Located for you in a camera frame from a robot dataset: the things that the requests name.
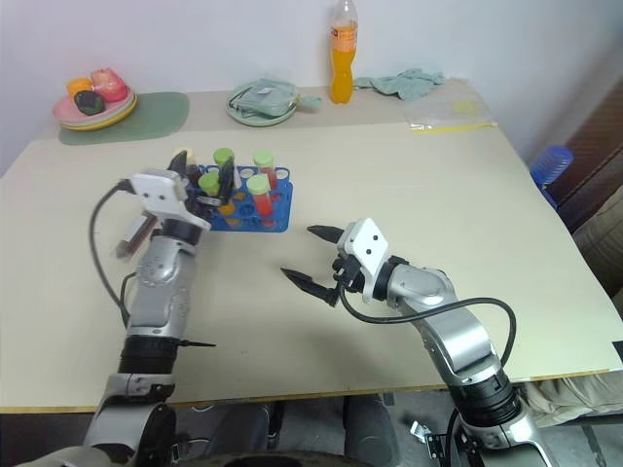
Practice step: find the pink plate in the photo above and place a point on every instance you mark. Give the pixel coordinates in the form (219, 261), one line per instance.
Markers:
(65, 114)

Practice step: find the dark brown wooden furniture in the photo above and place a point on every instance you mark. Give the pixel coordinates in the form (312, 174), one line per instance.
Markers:
(594, 160)

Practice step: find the orange toy fruit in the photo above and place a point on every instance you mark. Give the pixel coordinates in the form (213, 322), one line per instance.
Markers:
(78, 86)

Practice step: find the pink red toy apple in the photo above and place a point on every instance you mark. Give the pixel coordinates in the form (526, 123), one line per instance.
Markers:
(107, 83)

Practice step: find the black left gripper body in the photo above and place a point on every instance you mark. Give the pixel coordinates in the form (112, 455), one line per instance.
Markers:
(207, 206)

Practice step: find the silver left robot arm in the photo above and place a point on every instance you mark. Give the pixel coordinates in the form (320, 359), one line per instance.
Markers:
(160, 292)

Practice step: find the green-capped red test tube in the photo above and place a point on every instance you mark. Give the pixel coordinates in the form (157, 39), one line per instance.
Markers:
(257, 185)
(263, 158)

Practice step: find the orange soda bottle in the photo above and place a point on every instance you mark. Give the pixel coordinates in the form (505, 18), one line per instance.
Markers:
(342, 73)

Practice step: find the dark red loose test tube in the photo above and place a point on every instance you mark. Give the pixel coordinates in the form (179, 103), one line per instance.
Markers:
(136, 237)

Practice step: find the dark green toy fruit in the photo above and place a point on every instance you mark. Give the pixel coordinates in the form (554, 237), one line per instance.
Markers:
(89, 102)

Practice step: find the dark rounded shape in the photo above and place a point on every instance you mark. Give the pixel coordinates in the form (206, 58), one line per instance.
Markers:
(241, 430)
(367, 428)

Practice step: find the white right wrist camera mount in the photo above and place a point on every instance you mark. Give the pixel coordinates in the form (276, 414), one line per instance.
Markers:
(367, 243)

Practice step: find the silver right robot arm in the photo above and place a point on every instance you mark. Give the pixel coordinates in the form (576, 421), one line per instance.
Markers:
(457, 335)

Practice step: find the blue test tube rack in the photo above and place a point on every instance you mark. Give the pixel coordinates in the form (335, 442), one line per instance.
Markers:
(284, 204)

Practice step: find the green-capped yellow test tube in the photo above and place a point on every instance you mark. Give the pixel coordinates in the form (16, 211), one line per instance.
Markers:
(208, 183)

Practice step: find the light green plate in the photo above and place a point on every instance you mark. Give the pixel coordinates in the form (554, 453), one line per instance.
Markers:
(253, 120)

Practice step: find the beige fabric cushion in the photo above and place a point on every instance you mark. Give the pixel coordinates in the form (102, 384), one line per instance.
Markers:
(601, 248)

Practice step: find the silver metal bracket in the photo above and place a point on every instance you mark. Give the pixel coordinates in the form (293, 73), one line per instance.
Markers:
(428, 435)

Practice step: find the yellow-capped dark red test tube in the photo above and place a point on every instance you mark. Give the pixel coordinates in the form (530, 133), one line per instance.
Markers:
(194, 172)

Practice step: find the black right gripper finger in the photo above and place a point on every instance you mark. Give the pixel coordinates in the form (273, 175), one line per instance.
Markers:
(326, 232)
(309, 284)

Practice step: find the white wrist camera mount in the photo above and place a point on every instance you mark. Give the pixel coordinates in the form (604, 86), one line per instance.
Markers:
(367, 243)
(158, 192)

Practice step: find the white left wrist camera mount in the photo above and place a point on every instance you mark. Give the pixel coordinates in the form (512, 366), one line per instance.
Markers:
(158, 192)

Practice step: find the yellow plate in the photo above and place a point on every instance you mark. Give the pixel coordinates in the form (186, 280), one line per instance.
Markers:
(104, 125)

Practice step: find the blue plastic stool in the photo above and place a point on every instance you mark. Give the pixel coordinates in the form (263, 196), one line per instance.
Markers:
(552, 163)

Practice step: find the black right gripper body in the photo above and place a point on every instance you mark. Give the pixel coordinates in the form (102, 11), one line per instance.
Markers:
(349, 275)

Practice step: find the green flat pouch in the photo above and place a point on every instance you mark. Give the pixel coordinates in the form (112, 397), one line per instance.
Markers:
(265, 99)

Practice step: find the green placemat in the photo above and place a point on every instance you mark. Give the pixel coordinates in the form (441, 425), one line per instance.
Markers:
(160, 114)

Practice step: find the green crumpled cloth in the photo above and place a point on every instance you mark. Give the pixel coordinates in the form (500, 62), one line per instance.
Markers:
(409, 82)

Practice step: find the clear zip plastic bag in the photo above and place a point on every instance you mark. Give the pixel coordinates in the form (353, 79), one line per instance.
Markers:
(448, 114)

